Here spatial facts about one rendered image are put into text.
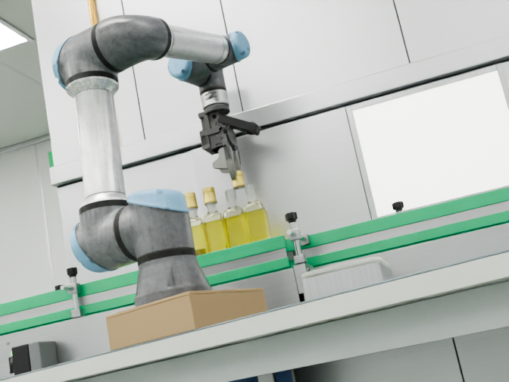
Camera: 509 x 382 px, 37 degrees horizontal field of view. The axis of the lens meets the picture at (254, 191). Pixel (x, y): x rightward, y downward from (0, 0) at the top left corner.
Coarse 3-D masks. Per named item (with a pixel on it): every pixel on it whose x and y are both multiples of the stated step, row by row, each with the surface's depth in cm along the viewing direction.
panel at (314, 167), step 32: (384, 96) 207; (288, 128) 214; (320, 128) 211; (352, 128) 208; (256, 160) 215; (288, 160) 212; (320, 160) 210; (352, 160) 207; (224, 192) 216; (256, 192) 213; (288, 192) 211; (320, 192) 208; (352, 192) 205; (480, 192) 196; (288, 224) 209; (320, 224) 206
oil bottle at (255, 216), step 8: (256, 200) 199; (248, 208) 197; (256, 208) 197; (264, 208) 199; (248, 216) 197; (256, 216) 196; (264, 216) 197; (248, 224) 196; (256, 224) 196; (264, 224) 195; (248, 232) 196; (256, 232) 195; (264, 232) 195; (248, 240) 196; (256, 240) 195
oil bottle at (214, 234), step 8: (208, 216) 200; (216, 216) 200; (208, 224) 200; (216, 224) 199; (208, 232) 199; (216, 232) 199; (224, 232) 199; (208, 240) 199; (216, 240) 198; (224, 240) 198; (208, 248) 199; (216, 248) 198; (224, 248) 197
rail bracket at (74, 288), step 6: (72, 270) 194; (72, 276) 194; (72, 282) 194; (66, 288) 189; (72, 288) 192; (78, 288) 194; (72, 294) 194; (78, 294) 194; (78, 300) 193; (78, 306) 193; (72, 312) 192; (78, 312) 191; (84, 312) 194; (78, 318) 192
